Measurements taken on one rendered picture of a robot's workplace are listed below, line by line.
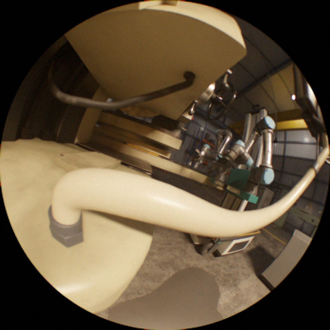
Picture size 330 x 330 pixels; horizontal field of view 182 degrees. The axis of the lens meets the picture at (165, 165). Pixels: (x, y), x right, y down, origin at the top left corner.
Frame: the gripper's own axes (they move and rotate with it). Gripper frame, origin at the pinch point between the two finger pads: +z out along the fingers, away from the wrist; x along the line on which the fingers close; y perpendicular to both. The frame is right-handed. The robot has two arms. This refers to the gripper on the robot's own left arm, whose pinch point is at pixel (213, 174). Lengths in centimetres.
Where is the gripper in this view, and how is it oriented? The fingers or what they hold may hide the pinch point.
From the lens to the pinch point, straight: 72.0
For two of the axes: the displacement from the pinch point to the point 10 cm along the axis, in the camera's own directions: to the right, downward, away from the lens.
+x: -0.4, 1.9, -9.8
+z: -7.0, 6.9, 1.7
